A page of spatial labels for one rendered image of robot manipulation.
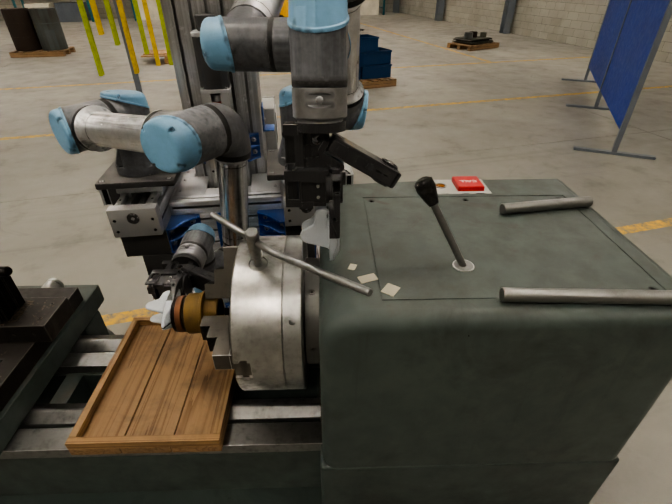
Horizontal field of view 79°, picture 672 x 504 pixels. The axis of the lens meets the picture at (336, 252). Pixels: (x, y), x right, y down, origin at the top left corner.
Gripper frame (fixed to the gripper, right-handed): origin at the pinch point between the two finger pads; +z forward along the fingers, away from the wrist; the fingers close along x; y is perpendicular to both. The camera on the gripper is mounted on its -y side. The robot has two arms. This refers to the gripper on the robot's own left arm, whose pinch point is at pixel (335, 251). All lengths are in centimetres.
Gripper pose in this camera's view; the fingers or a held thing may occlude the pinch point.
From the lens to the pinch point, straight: 64.9
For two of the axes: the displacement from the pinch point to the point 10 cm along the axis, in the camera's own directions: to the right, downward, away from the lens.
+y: -10.0, 0.1, -0.2
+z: 0.0, 9.1, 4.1
